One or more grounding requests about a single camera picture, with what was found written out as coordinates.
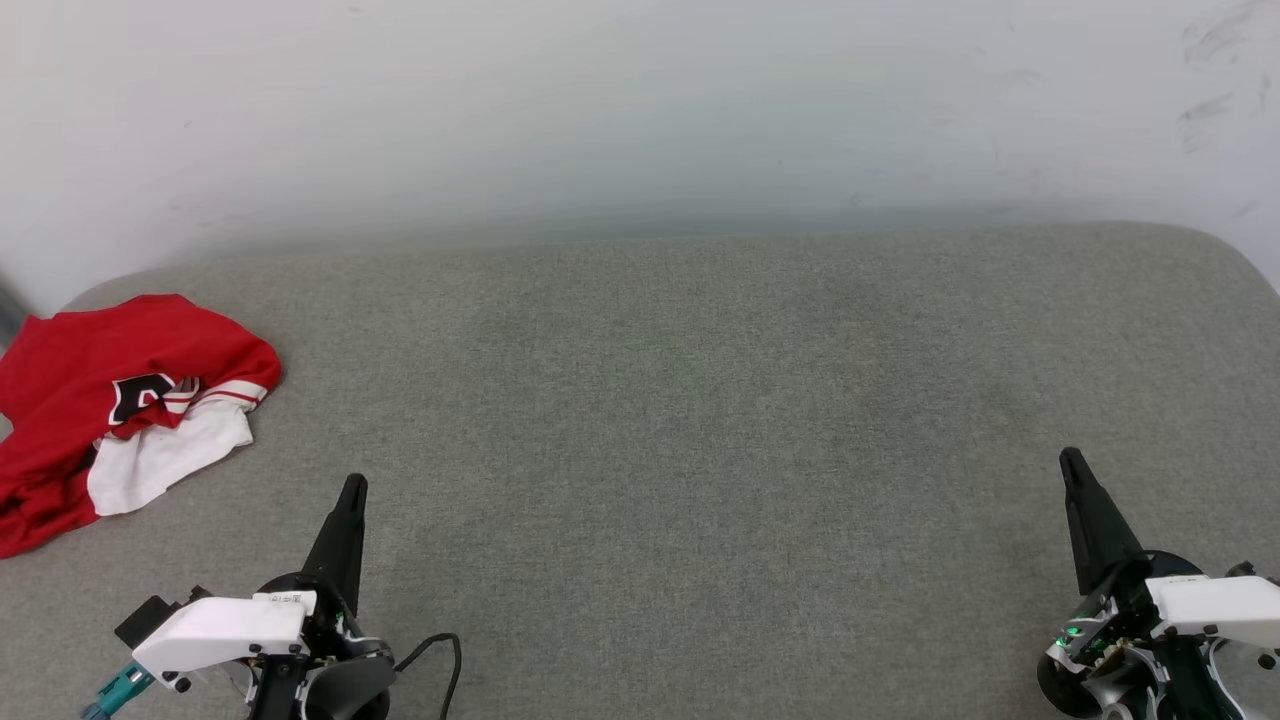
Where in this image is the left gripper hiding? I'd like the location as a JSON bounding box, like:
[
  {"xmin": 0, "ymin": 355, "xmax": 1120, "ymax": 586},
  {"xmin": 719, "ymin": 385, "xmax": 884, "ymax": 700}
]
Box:
[{"xmin": 248, "ymin": 473, "xmax": 398, "ymax": 720}]

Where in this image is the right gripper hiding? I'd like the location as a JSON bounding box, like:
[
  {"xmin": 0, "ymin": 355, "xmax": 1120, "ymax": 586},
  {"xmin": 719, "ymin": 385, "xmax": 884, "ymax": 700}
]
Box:
[{"xmin": 1036, "ymin": 447, "xmax": 1280, "ymax": 720}]

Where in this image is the red and white baseball shirt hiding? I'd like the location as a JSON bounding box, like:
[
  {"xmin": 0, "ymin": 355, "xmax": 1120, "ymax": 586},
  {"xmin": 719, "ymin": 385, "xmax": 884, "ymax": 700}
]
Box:
[{"xmin": 0, "ymin": 293, "xmax": 284, "ymax": 560}]

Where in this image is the grey fabric sofa seat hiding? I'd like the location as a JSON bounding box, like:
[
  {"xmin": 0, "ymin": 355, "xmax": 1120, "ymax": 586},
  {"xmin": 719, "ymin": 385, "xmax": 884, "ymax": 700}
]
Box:
[{"xmin": 0, "ymin": 221, "xmax": 1280, "ymax": 720}]

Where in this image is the thin black cable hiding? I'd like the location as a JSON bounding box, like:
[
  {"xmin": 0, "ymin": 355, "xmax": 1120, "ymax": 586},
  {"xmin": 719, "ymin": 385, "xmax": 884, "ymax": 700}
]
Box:
[{"xmin": 393, "ymin": 631, "xmax": 464, "ymax": 720}]

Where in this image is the teal camera cable connector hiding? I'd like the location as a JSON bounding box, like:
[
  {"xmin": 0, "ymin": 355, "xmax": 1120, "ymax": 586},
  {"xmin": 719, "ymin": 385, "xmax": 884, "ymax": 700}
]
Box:
[{"xmin": 80, "ymin": 662, "xmax": 154, "ymax": 720}]

